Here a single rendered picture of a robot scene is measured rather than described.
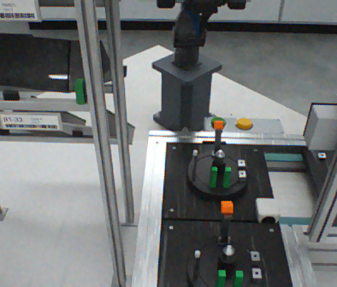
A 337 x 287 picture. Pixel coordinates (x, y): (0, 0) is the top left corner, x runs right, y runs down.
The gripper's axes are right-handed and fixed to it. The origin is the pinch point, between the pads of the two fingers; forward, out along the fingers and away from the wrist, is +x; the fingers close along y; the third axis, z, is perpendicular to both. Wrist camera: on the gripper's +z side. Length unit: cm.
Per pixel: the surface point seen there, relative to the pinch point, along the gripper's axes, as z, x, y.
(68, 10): -276, 100, -111
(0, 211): 23, 39, -47
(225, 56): -230, 122, 33
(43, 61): 36.0, -8.2, -23.2
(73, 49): 35.1, -9.7, -18.9
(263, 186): 21.8, 28.9, 14.9
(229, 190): 25.1, 26.9, 7.1
